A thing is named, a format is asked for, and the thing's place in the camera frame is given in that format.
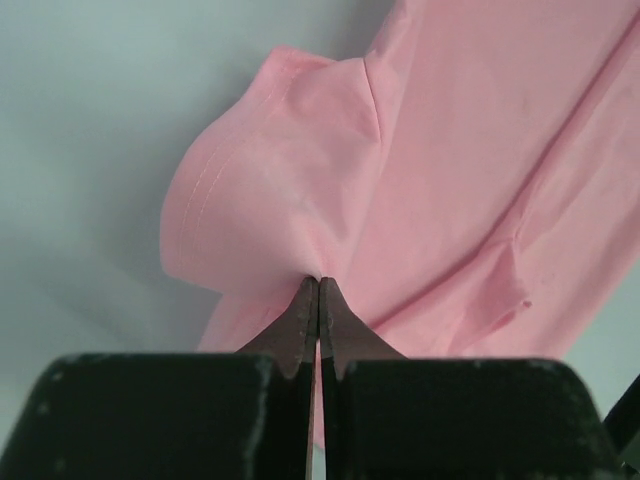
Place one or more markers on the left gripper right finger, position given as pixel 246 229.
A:
pixel 390 417

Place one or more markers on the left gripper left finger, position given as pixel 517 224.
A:
pixel 241 415

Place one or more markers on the pink t shirt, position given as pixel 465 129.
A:
pixel 471 183

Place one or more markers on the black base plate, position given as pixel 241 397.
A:
pixel 622 425

